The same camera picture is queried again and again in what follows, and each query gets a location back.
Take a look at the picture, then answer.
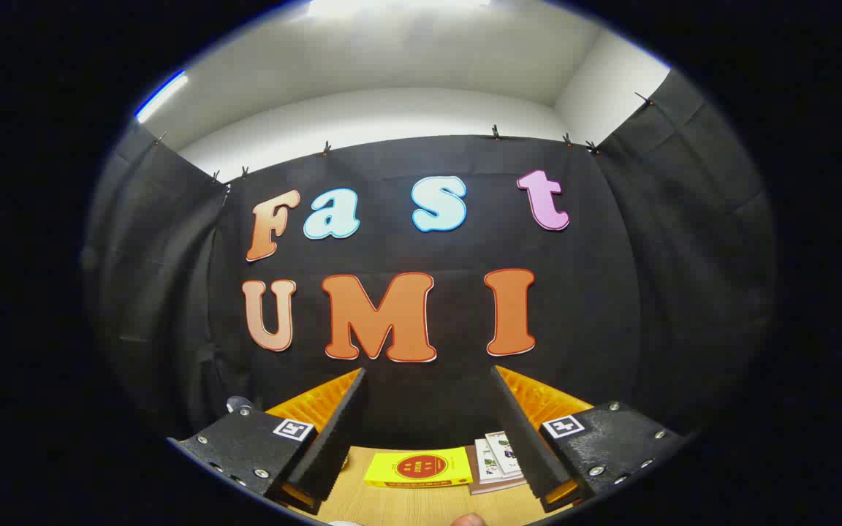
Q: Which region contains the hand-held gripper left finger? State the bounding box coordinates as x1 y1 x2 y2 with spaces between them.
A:
167 367 368 516

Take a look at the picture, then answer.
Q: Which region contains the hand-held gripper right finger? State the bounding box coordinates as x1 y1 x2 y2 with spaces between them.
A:
490 365 689 512

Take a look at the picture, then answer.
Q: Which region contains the brown book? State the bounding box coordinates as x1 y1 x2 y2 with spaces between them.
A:
467 444 528 496

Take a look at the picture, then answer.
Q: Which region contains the yellow book with red circle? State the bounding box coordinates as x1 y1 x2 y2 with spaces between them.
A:
363 447 474 489

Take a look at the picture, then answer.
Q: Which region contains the white ceiling light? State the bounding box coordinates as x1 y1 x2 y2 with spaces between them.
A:
308 0 493 20
135 71 189 123

